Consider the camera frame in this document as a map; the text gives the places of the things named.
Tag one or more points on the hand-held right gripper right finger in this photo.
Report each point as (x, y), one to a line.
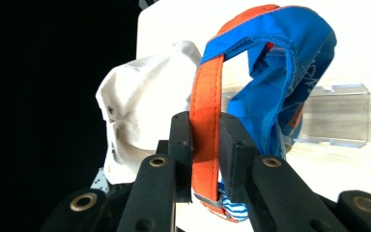
(236, 154)

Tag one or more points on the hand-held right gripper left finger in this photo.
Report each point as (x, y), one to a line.
(182, 154)

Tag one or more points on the blue and orange cap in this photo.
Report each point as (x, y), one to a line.
(264, 106)

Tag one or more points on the white shirt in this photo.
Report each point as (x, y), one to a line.
(141, 103)

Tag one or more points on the clear acrylic slotted rack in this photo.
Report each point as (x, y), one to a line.
(335, 116)

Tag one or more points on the small metal bracket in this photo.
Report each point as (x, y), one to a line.
(100, 183)

